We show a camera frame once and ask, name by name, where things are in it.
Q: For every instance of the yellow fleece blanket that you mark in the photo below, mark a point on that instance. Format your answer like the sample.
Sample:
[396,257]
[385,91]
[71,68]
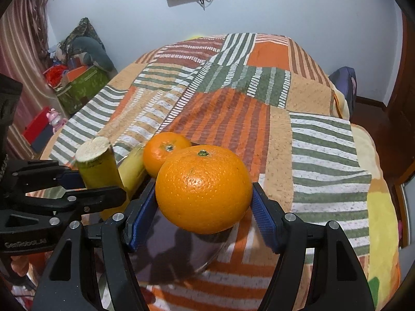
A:
[382,207]

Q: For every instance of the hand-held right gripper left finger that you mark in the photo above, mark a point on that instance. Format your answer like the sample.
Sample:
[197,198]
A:
[143,214]

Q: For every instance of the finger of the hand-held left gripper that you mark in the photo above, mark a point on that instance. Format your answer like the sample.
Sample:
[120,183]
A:
[97,197]
[73,180]

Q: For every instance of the red plastic bag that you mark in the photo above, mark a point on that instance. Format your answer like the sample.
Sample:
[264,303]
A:
[55,75]

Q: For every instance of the pink toy figure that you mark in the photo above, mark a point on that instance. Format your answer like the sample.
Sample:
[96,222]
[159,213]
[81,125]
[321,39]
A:
[56,120]

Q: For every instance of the green sugarcane piece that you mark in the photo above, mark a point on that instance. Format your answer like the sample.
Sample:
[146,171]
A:
[97,171]

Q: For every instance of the large orange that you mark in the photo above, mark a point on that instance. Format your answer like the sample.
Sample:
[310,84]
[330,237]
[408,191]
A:
[204,191]

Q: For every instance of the small orange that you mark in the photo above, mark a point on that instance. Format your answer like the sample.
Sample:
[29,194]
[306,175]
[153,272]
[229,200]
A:
[159,159]

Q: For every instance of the green fabric storage box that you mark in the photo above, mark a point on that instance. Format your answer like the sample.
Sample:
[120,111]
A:
[82,89]

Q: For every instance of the striped patchwork blanket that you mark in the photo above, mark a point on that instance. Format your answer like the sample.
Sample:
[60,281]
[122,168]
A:
[227,120]

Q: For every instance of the striped pink curtain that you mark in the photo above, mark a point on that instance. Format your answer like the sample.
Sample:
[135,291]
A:
[19,55]

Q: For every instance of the brown wooden door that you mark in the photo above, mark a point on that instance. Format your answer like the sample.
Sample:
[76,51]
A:
[403,103]

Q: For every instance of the yellow banana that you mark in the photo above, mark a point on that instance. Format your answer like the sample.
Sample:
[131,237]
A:
[133,171]

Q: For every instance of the grey shark plush toy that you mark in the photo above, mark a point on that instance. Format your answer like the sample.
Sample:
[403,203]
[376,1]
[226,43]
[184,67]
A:
[92,53]

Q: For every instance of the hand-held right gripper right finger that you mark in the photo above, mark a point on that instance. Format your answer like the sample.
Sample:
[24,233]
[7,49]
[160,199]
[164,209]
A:
[264,217]

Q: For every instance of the red flat box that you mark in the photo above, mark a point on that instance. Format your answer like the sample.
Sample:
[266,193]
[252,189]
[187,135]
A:
[35,128]

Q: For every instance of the round metal plate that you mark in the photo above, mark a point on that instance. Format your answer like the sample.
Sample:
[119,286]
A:
[168,249]

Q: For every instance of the camouflage cushion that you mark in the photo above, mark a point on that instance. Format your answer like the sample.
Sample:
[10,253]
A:
[82,29]

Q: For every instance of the orange cardboard box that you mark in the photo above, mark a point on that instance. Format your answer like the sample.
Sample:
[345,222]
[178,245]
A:
[76,73]

